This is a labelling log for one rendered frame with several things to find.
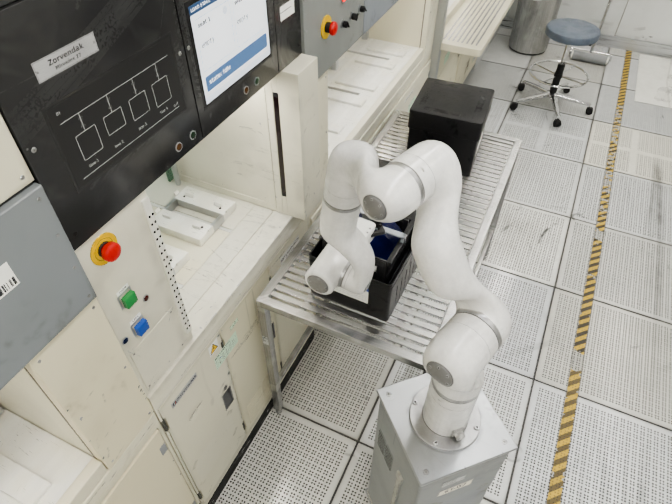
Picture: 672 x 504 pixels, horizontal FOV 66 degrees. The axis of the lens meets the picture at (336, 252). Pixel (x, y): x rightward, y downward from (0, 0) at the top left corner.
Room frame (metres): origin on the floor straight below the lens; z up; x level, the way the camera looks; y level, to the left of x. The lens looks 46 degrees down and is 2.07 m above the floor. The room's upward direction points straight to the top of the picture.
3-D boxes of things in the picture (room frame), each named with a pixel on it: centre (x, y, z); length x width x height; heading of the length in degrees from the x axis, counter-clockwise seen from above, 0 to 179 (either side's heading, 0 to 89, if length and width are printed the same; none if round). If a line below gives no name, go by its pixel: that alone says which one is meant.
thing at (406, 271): (1.16, -0.10, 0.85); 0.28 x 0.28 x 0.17; 63
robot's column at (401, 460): (0.66, -0.29, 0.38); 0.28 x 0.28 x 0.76; 20
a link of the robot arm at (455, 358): (0.64, -0.27, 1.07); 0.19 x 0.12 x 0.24; 138
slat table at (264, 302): (1.53, -0.29, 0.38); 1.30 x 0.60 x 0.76; 155
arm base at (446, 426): (0.66, -0.29, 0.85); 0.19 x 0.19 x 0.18
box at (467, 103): (1.89, -0.46, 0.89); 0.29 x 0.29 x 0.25; 69
